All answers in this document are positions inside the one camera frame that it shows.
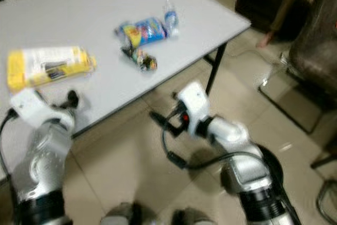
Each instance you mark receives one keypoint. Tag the dark colourful snack wrapper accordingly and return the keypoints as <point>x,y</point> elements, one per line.
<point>142,59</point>

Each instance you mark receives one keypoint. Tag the grey robot left foot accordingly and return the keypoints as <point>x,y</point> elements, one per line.
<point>121,215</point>

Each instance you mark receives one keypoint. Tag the yellow and white package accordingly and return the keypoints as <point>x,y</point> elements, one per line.
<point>42,69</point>

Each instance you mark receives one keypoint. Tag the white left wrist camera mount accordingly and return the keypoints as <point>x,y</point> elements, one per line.
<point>31,104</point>

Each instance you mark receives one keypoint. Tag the black metal table leg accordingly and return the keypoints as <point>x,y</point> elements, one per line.
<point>216,69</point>

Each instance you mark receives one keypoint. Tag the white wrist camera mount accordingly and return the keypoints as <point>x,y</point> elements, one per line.
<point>31,104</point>
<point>192,101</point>

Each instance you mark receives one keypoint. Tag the blue snack bag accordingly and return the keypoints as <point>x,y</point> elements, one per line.
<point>145,30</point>

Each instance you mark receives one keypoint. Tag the person's bare leg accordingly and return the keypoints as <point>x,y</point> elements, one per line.
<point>283,9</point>

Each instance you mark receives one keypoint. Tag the clear plastic water bottle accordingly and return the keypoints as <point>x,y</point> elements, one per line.
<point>171,19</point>

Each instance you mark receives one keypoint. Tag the black round rubbish bin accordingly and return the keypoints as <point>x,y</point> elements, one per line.
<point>274,162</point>

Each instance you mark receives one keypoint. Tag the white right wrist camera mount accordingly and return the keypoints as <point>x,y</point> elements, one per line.
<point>192,101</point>

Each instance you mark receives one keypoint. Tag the brown chair with black frame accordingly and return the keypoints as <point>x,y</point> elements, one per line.
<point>316,51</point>

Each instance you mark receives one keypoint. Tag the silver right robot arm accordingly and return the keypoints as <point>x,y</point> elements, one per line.
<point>247,177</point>

